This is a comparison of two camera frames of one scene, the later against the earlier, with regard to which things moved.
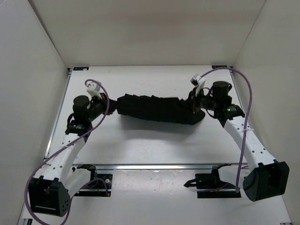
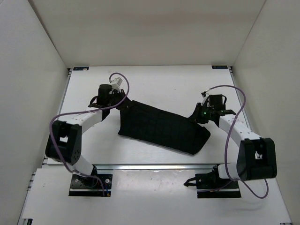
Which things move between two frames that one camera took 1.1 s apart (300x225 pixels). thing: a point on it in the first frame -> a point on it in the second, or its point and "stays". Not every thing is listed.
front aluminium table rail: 153,167 stays
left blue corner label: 80,68 stays
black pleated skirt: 166,109 -> 158,125
